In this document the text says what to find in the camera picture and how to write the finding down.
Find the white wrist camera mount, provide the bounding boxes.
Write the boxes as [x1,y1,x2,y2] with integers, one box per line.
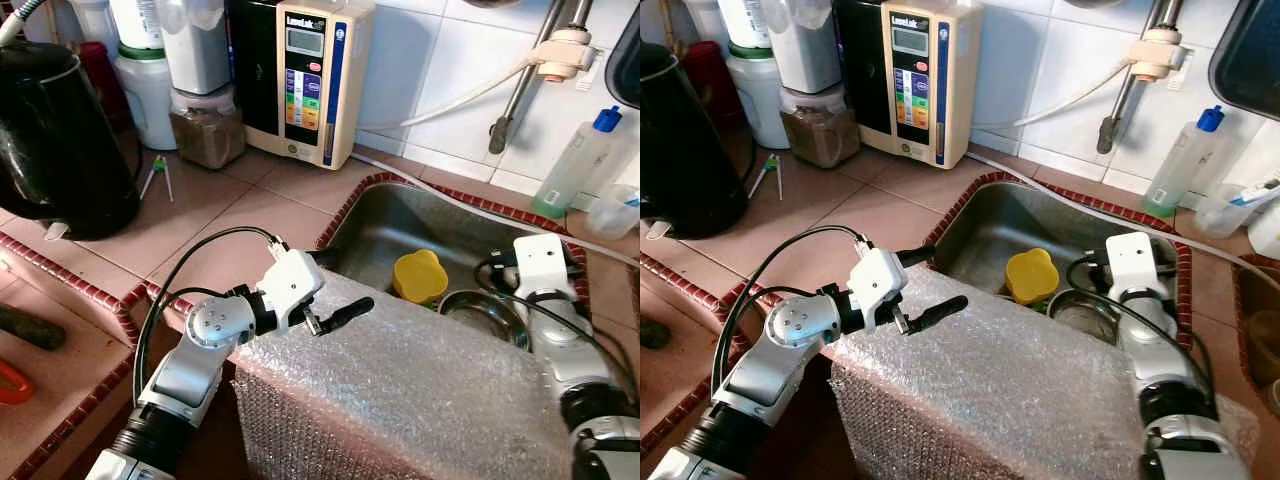
[848,247,909,331]
[1105,232,1161,297]
[513,235,571,301]
[258,248,327,331]

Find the jar with brown powder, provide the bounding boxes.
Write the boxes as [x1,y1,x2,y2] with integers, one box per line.
[780,85,861,169]
[168,85,246,171]

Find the beige black water ionizer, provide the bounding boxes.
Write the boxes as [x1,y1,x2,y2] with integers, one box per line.
[228,0,376,171]
[832,0,986,169]

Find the pale green cord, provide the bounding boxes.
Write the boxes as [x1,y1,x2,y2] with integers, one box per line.
[0,0,46,46]

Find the stainless steel bowl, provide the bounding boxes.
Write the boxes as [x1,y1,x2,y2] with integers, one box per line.
[438,290,531,351]
[1045,288,1126,346]

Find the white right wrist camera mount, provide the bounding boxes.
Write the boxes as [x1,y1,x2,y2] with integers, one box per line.
[513,235,571,301]
[1105,232,1161,297]

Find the dark blue tray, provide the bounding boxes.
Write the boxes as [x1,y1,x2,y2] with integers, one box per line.
[605,5,641,109]
[1208,0,1280,123]

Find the white container with green band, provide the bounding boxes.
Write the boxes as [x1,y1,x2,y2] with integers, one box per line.
[110,0,176,151]
[725,0,791,151]

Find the cream faucet diverter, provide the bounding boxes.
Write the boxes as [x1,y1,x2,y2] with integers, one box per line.
[530,28,599,83]
[1130,25,1186,83]

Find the white green tube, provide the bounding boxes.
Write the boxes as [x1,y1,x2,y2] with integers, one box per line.
[1230,170,1280,209]

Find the clear plastic cup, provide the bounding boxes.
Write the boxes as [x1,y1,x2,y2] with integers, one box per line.
[1195,183,1251,239]
[585,185,641,239]

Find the black electric kettle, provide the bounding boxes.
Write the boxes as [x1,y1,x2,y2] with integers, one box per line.
[640,40,746,239]
[0,40,141,241]

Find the small white green tongs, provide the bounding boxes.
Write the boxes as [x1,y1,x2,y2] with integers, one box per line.
[140,155,173,203]
[748,153,783,201]

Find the yellow plastic cup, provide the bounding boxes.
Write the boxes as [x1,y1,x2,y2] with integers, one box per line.
[392,250,449,304]
[1003,248,1059,306]

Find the orange plastic object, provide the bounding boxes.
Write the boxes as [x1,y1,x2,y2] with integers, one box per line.
[0,358,36,406]

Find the blue capped dish soap bottle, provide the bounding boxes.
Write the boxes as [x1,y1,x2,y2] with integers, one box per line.
[530,105,623,221]
[1142,105,1226,219]

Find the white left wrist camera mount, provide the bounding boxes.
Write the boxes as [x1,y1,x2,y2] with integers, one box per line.
[848,247,909,331]
[258,248,327,331]

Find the dark red container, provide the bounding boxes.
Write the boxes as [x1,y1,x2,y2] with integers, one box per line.
[685,40,746,131]
[75,40,131,131]

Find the grey counter hose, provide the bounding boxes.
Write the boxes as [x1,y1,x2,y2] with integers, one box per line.
[965,150,1280,291]
[350,152,641,271]

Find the white diverter hose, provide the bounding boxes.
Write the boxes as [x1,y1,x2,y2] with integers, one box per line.
[385,60,541,131]
[975,60,1141,131]

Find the metal faucet pipe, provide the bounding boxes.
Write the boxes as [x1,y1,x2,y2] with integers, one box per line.
[488,0,596,156]
[1097,0,1186,156]

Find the clear bubble wrap sheet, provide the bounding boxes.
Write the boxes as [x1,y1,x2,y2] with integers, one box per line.
[232,270,576,480]
[830,265,1261,480]

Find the stainless steel sink basin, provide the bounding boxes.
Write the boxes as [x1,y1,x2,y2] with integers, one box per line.
[925,170,1196,346]
[315,175,601,351]

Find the small steel sink basin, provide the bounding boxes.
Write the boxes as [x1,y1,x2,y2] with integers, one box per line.
[1235,265,1280,421]

